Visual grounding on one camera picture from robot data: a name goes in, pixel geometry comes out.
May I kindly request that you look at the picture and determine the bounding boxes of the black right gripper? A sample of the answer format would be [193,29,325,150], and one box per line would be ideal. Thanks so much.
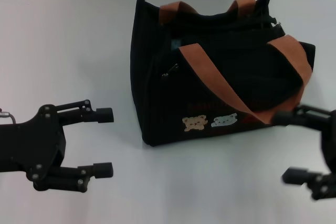
[274,104,336,201]

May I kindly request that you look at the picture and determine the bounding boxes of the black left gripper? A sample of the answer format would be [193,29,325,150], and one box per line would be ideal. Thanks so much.
[0,99,115,194]

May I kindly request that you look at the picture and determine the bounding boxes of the black food bag brown straps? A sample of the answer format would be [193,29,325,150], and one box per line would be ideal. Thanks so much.
[130,0,316,148]

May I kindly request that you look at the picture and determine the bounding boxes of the rectangular metal zipper pull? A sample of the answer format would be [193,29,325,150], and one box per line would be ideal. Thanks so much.
[161,63,180,79]

